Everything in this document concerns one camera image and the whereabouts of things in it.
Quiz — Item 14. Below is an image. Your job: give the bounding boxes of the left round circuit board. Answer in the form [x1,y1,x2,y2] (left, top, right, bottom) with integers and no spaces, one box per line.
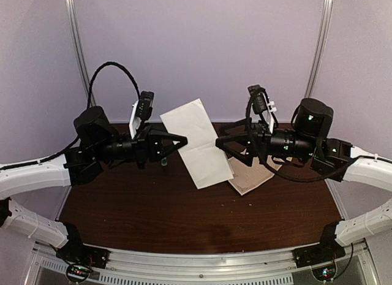
[66,264,92,283]

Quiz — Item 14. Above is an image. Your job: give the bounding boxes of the left aluminium frame post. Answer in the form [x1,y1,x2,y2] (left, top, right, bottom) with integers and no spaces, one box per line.
[65,0,90,97]

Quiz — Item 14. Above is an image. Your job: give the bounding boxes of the right aluminium frame post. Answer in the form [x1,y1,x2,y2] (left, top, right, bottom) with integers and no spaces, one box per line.
[304,0,333,97]

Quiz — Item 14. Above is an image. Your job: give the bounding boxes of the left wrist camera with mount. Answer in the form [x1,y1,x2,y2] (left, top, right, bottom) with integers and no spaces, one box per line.
[129,91,154,139]

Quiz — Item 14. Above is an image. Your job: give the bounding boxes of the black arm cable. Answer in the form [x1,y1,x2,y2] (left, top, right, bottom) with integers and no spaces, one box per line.
[243,85,347,183]
[0,61,141,172]

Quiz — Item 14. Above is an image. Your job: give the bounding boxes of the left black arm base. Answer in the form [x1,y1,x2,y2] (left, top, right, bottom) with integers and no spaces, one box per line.
[56,222,109,269]

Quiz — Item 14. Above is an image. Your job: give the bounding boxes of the right round circuit board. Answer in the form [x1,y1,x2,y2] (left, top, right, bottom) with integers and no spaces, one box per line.
[312,264,337,283]

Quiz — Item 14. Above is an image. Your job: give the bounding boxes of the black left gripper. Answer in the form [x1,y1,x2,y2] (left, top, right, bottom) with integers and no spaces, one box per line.
[93,123,188,170]

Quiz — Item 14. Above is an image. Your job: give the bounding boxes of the front aluminium slotted rail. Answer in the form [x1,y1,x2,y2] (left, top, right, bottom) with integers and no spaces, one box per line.
[22,241,381,284]

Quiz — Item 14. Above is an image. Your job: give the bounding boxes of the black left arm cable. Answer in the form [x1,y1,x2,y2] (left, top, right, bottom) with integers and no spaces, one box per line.
[0,61,141,172]

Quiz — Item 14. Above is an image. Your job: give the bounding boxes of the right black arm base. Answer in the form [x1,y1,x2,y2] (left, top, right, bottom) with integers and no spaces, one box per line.
[293,221,345,268]

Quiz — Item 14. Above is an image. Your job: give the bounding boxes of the ornate letter sheet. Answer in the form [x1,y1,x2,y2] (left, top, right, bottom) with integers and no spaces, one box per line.
[160,99,233,189]
[228,158,275,196]

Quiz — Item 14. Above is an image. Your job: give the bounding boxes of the round circuit board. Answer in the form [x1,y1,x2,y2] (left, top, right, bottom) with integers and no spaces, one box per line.
[66,264,92,283]
[312,264,337,283]

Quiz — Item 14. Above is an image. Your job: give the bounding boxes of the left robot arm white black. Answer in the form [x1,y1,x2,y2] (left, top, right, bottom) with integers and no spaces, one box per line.
[1,106,187,263]

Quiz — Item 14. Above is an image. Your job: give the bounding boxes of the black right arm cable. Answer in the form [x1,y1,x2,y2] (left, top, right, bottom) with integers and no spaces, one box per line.
[243,85,347,183]

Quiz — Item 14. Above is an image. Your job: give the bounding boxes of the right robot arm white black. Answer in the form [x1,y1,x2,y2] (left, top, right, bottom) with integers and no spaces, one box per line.
[216,98,391,191]

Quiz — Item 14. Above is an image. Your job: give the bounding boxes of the aluminium frame post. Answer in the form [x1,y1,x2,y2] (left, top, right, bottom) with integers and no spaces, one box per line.
[304,0,333,97]
[65,0,90,97]

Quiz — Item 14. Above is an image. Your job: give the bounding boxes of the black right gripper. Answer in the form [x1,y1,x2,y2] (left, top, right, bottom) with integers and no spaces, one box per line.
[215,117,317,168]

